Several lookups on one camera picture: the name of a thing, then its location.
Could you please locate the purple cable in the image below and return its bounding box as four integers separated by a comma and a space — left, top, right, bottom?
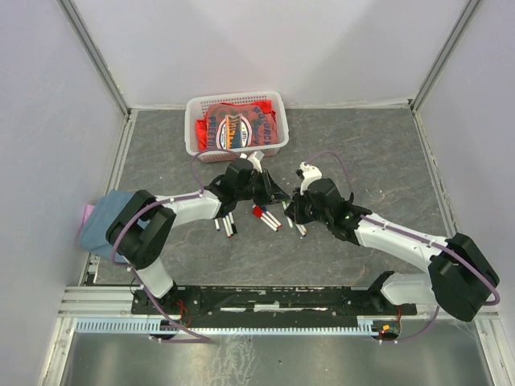
111, 149, 246, 343
305, 150, 502, 345

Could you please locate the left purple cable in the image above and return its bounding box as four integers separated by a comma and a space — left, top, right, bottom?
111, 149, 246, 343

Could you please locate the blue slotted cable duct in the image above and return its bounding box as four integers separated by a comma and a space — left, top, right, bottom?
75, 318, 381, 334

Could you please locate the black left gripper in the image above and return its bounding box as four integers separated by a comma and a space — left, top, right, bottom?
236, 169, 290, 207

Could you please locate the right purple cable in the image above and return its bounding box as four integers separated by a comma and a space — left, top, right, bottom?
305, 150, 502, 345

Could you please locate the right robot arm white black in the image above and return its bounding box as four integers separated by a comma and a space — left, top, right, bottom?
285, 179, 500, 322

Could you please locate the circuit board with leds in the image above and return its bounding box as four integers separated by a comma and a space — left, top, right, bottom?
378, 323, 401, 340

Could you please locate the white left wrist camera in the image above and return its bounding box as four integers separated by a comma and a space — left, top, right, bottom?
240, 150, 265, 173

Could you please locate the uncapped white marker black end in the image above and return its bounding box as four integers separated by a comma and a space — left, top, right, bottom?
226, 212, 237, 235

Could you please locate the aluminium frame rail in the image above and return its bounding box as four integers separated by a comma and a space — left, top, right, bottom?
59, 285, 418, 317

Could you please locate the uncapped white marker red end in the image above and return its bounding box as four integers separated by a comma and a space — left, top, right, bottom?
221, 216, 233, 238

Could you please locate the white plastic basket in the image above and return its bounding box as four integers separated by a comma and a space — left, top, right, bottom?
184, 91, 289, 162

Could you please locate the blue cloth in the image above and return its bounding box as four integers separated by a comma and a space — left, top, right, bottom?
78, 190, 134, 260

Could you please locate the orange printed cloth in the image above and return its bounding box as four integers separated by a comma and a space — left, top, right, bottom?
195, 100, 278, 150

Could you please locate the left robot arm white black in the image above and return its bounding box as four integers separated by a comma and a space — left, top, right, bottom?
105, 158, 290, 314

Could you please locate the white marker red eraser cap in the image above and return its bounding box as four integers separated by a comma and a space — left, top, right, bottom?
259, 206, 282, 228

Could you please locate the pink cloth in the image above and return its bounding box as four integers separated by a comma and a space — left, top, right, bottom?
82, 204, 96, 224

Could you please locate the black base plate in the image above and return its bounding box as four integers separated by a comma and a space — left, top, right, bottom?
157, 285, 417, 329

